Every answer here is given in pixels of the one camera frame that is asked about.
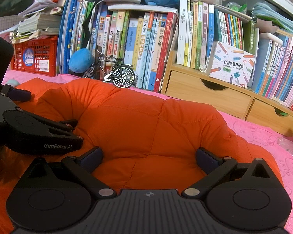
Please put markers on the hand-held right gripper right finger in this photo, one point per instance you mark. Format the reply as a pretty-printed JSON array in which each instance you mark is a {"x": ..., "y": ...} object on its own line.
[{"x": 206, "y": 159}]

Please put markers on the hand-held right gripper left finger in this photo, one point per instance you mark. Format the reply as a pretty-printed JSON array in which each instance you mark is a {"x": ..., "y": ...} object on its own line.
[{"x": 91, "y": 159}]

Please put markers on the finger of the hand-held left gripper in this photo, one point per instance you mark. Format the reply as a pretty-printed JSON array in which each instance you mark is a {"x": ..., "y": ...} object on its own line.
[
  {"x": 19, "y": 95},
  {"x": 68, "y": 125}
]

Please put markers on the orange hooded puffer jacket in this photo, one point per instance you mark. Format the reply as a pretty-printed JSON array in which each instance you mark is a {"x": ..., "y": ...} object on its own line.
[{"x": 149, "y": 121}]

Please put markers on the pale green small object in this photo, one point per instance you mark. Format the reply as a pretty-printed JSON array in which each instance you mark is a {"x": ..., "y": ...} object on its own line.
[{"x": 13, "y": 82}]

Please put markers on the red plastic crate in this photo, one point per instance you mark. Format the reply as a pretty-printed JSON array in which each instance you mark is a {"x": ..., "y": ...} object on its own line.
[{"x": 46, "y": 53}]

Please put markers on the pink printed blanket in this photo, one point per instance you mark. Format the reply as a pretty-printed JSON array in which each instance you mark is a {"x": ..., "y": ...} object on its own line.
[{"x": 258, "y": 136}]

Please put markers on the wooden drawer organizer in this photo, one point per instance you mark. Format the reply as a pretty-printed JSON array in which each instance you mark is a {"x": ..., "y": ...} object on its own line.
[{"x": 217, "y": 95}]

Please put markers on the blue plush ball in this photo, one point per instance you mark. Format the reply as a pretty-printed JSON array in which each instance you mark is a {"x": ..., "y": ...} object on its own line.
[{"x": 80, "y": 61}]

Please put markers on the miniature bicycle model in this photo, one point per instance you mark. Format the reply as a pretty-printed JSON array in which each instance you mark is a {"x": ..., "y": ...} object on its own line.
[{"x": 123, "y": 76}]

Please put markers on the stack of paper booklets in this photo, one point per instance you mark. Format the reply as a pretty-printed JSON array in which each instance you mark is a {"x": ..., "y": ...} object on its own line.
[{"x": 39, "y": 22}]

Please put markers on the white printed cardboard box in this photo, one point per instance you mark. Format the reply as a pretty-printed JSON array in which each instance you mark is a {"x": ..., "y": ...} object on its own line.
[{"x": 230, "y": 65}]

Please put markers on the row of tall children's books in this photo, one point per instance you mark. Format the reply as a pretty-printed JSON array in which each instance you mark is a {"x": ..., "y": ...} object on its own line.
[{"x": 127, "y": 43}]

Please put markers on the row of slim paperback books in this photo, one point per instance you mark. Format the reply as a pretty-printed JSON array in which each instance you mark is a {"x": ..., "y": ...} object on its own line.
[{"x": 278, "y": 70}]

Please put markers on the white thin book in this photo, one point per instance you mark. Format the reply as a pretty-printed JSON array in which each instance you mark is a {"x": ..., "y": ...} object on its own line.
[{"x": 141, "y": 7}]

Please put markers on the green plastic toy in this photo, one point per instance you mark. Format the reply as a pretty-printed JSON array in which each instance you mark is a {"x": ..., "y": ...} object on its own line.
[{"x": 236, "y": 7}]

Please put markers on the light blue mesh pouch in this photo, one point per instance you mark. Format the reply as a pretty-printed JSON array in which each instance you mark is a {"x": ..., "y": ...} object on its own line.
[{"x": 276, "y": 17}]

